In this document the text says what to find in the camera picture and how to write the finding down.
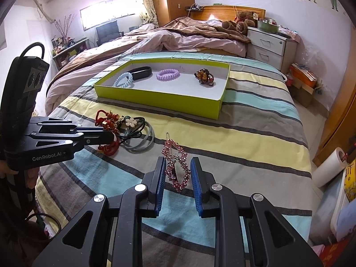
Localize cluttered side desk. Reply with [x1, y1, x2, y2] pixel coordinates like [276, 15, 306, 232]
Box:
[53, 38, 91, 70]

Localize green bowl on cabinet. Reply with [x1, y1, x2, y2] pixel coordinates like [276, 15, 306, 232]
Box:
[258, 20, 279, 34]

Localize black wide bracelet band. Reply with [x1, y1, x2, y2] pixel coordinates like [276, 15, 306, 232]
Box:
[129, 66, 152, 81]

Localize wooden headboard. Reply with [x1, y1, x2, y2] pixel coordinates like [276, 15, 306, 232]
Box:
[189, 5, 265, 21]

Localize brown blanket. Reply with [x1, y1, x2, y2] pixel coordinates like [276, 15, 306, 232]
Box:
[49, 16, 250, 86]

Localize red flower hair ornament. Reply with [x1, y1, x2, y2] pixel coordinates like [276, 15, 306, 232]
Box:
[95, 110, 122, 156]

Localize pink beaded hair clip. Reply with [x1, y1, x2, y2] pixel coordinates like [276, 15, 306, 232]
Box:
[162, 133, 191, 193]

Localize white paper roll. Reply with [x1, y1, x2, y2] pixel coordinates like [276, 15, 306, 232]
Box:
[312, 147, 348, 188]

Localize yellow-green shallow cardboard box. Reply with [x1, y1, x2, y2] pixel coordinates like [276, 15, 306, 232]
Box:
[93, 58, 230, 120]

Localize brown teddy bear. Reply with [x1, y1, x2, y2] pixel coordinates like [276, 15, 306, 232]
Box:
[221, 11, 259, 36]

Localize light blue spiral hair tie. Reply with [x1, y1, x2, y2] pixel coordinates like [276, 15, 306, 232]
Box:
[112, 71, 134, 89]

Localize person's left hand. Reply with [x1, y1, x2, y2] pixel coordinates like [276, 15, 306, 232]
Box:
[0, 160, 40, 189]

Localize purple spiral hair tie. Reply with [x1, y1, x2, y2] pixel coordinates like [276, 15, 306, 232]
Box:
[155, 68, 181, 83]

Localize white flower hair clip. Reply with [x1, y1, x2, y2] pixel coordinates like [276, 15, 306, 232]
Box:
[125, 117, 138, 128]

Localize pink floral duvet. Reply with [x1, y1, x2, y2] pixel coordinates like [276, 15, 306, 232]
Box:
[44, 29, 248, 116]

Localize brown amber hair clip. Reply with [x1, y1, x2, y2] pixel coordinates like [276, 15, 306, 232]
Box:
[194, 69, 214, 87]

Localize striped bed sheet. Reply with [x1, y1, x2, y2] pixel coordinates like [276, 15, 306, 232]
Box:
[34, 51, 314, 267]

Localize black and grey hair bands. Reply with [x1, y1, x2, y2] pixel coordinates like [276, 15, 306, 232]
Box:
[119, 116, 155, 153]

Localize dark grey chair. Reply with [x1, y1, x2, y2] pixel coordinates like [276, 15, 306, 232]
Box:
[96, 20, 124, 47]

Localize white bedside drawer cabinet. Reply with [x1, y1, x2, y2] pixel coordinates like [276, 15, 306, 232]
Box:
[246, 27, 298, 74]

